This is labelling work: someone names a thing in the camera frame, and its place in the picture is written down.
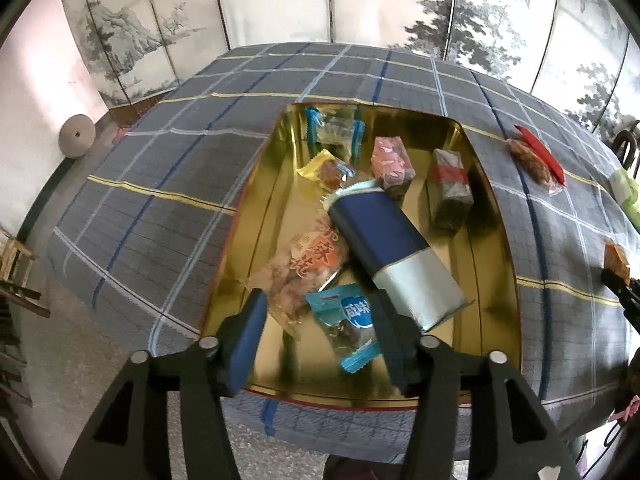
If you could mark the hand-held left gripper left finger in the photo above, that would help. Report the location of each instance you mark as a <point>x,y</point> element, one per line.
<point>247,340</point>

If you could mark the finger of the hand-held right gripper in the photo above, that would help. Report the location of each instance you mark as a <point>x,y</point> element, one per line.
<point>625,297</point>

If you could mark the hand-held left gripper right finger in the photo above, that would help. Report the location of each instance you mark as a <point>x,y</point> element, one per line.
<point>395,345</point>

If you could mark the blue and white snack packet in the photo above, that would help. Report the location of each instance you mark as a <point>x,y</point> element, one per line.
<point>345,320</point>

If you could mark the clear twisted dough snack bag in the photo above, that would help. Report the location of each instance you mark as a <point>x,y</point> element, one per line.
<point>305,270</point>
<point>530,162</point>

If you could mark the navy and silver snack packet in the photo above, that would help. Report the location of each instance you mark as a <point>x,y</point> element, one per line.
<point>380,240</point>

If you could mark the gold tin box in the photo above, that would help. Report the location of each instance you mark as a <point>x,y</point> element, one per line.
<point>270,200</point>

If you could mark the green tissue pack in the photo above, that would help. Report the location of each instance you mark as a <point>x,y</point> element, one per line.
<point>627,195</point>

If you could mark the pink object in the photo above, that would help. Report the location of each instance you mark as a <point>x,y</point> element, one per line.
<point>625,410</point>

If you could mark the black chair back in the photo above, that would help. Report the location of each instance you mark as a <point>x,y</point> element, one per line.
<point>627,145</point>

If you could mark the grey packet with red band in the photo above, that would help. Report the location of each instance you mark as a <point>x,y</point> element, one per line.
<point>450,195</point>

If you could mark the long red snack packet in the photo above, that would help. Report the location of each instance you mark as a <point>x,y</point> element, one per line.
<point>542,152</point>

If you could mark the pink snack packet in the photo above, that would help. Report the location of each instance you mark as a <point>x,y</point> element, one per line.
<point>392,162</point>

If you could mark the blue plaid tablecloth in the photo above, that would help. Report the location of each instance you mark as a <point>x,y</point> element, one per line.
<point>150,185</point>

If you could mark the yellow orange snack packet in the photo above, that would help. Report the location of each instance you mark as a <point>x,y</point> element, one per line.
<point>325,170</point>

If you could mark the clear candy packet blue ends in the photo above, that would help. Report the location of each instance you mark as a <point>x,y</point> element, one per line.
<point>335,130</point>

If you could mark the wooden rack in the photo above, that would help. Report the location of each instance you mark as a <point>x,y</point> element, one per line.
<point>15,280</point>

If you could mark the round grey disc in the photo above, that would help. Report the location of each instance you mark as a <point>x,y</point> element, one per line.
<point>77,135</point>

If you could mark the ink painting folding screen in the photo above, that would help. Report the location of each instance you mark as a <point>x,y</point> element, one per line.
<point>350,0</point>

